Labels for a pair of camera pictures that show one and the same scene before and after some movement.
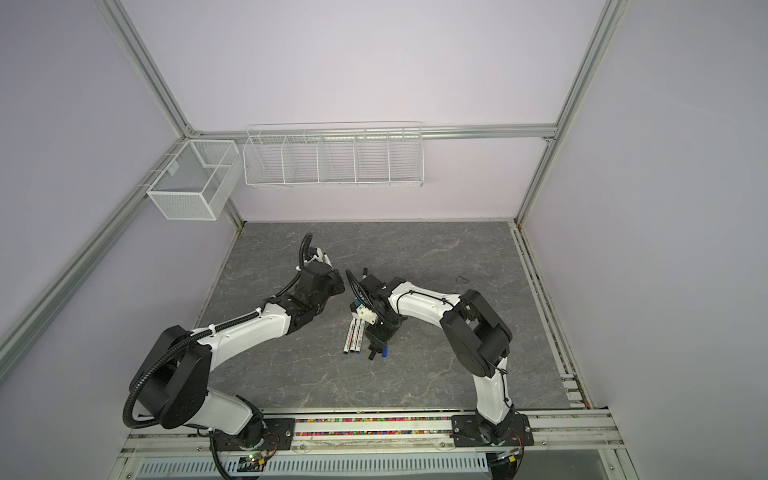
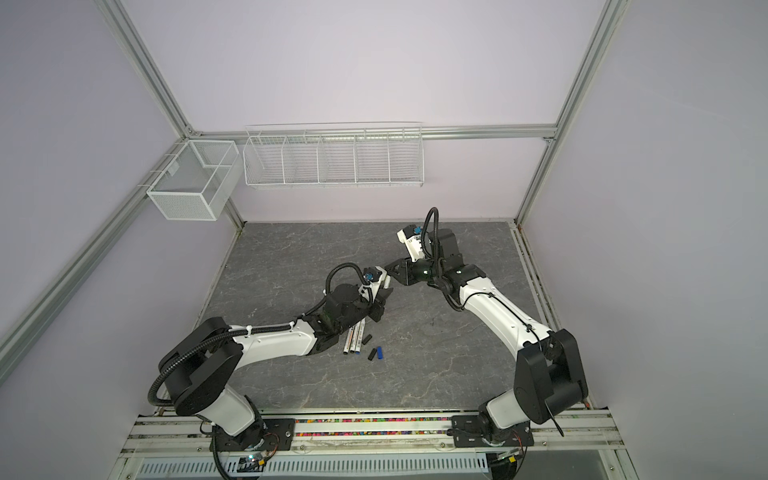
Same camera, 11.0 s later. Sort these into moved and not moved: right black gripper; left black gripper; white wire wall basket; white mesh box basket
Moved: left black gripper; right black gripper
Not moved: white wire wall basket; white mesh box basket
